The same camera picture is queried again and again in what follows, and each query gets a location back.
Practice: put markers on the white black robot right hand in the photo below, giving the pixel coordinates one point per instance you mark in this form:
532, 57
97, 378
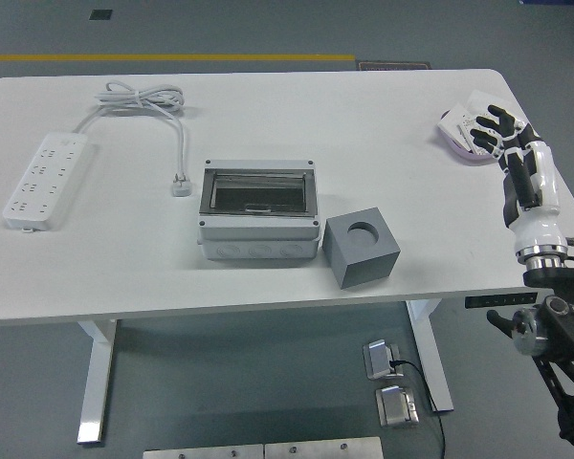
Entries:
538, 225

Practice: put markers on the silver floor socket box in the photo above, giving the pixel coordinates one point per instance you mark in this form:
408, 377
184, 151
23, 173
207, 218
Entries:
396, 406
380, 358

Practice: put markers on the white power strip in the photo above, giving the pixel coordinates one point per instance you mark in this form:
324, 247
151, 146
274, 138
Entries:
43, 181

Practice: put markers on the white table leg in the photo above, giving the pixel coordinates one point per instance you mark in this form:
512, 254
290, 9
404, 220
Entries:
95, 382
435, 373

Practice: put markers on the clear plastic packet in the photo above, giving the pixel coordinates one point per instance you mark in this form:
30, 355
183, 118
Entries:
483, 100

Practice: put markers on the black square floor hatch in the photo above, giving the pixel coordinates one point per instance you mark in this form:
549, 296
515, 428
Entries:
100, 14

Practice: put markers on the purple plastic tray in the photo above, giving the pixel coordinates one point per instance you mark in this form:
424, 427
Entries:
459, 154

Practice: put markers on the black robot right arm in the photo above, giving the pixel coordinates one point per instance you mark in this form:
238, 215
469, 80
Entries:
564, 279

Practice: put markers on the yellow floor tape line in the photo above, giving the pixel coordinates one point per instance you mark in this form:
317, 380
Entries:
172, 57

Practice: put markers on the grey metal plate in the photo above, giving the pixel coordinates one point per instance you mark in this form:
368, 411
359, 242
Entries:
323, 448
201, 452

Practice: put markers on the white printed socket panel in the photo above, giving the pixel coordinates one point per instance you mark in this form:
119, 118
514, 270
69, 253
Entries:
465, 130

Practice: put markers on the grey junction box clear lid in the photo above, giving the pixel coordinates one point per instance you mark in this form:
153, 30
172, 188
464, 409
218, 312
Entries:
258, 239

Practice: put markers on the black table control panel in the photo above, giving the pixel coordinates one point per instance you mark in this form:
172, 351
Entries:
497, 301

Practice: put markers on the grey cube block round recess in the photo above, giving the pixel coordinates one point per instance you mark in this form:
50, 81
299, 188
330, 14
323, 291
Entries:
359, 268

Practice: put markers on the brown floor plate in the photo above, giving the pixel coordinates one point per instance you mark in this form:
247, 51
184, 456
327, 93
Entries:
394, 66

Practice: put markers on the small white carton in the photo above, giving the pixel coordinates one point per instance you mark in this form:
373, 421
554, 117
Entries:
452, 119

